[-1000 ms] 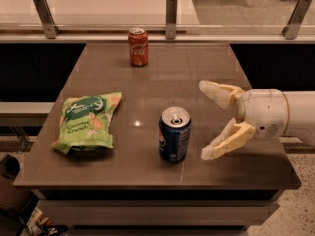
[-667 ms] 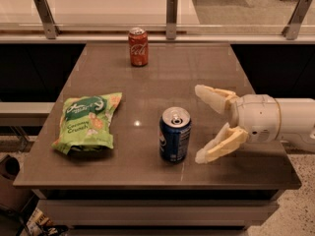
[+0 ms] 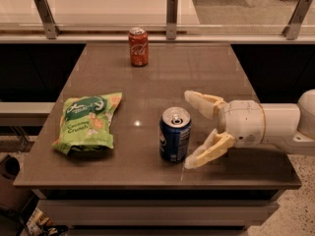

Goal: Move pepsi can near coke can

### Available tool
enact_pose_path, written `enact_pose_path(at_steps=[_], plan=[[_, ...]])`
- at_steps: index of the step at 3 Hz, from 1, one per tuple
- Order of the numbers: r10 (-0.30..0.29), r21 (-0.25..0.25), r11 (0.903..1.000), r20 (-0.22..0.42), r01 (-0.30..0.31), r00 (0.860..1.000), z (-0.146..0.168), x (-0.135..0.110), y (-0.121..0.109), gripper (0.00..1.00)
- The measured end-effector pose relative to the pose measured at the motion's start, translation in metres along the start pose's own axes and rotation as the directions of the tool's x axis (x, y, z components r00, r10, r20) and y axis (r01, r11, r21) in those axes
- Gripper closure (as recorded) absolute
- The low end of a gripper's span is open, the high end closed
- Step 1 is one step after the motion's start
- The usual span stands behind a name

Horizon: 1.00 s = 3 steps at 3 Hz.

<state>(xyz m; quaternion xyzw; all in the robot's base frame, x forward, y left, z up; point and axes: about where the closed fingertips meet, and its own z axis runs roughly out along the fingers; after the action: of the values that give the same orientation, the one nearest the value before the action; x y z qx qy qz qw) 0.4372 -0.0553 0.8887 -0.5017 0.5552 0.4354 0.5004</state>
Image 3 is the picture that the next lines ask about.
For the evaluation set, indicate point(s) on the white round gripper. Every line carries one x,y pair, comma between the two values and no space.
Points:
242,121

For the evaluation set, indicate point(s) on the blue pepsi can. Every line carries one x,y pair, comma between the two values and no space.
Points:
174,134

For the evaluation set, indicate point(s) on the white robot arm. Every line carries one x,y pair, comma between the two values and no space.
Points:
289,126

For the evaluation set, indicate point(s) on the red coke can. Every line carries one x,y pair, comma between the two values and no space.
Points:
139,47

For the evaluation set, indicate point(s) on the green snack chip bag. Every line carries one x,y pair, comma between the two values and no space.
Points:
85,123

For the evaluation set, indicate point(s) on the grey table base drawer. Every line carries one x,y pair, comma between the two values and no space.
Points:
160,213

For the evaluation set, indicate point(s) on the magazines on floor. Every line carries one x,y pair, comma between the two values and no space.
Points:
39,224

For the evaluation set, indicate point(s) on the dark bin at left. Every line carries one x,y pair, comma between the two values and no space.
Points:
12,200

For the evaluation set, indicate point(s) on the right metal railing bracket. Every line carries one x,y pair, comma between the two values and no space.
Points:
293,27

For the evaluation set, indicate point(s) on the metal railing bracket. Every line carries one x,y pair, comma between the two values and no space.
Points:
51,30
293,27
171,18

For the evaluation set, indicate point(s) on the middle metal railing bracket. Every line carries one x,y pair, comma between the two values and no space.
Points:
171,18

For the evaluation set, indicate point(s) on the left metal railing bracket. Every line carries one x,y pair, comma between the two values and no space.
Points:
51,30

